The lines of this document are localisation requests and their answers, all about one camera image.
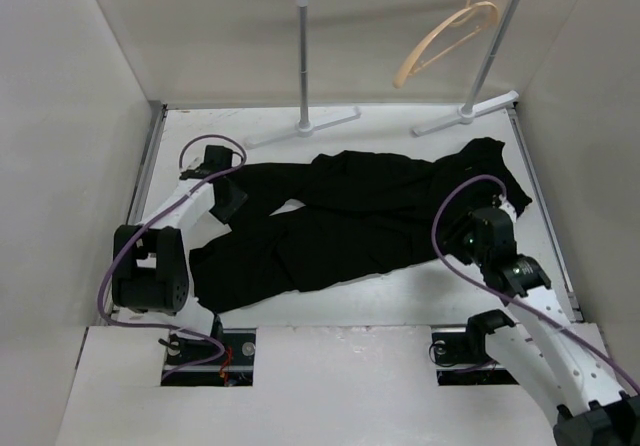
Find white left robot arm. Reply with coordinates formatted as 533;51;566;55
108;145;247;365

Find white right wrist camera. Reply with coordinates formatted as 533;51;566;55
499;195;519;223

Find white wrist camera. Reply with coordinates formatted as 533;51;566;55
179;165;210;181
499;195;519;223

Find white metal clothes rack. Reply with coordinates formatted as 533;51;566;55
244;0;537;149

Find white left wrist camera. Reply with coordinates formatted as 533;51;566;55
179;165;210;181

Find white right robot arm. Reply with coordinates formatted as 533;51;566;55
443;207;639;445

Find black trousers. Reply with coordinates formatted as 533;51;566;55
190;138;530;313

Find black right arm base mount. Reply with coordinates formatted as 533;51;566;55
428;328;517;387

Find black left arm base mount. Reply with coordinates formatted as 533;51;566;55
159;319;257;387

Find beige wooden clothes hanger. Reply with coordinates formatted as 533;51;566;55
392;0;501;89

